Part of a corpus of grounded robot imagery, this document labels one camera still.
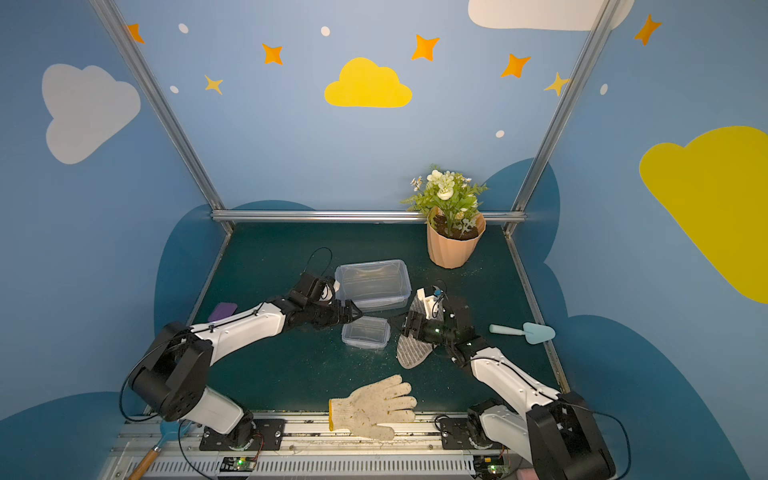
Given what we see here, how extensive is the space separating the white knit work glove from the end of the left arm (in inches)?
8.4

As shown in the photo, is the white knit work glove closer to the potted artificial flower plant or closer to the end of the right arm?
the end of the right arm

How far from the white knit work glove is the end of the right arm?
0.20m

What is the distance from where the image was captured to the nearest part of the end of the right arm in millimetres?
650

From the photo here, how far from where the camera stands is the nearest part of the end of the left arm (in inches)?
26.2

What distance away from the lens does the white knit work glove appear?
769 mm

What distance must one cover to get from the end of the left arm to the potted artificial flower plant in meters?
0.38

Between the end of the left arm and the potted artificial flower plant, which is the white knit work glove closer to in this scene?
the end of the left arm

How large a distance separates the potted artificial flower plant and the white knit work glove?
0.46 m

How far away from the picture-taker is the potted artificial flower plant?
925mm
